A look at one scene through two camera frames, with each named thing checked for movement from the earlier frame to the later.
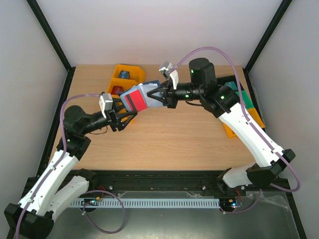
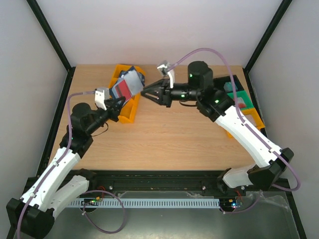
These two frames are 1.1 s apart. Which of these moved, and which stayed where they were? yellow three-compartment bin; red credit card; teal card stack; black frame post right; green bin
Moved: yellow three-compartment bin; red credit card
Stayed: black frame post right; teal card stack; green bin
